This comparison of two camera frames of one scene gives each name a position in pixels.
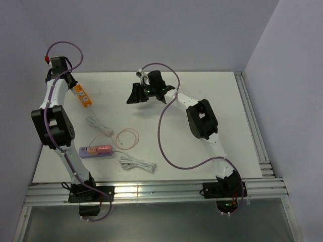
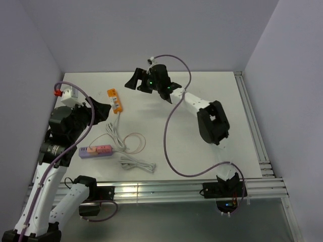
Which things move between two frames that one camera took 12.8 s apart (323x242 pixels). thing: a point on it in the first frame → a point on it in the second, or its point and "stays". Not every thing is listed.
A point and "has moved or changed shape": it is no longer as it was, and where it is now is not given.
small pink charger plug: [92, 150] stays
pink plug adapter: [104, 148] stays
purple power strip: [83, 153] stays
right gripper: [136, 96] → [139, 74]
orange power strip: [82, 96] has moved or changed shape
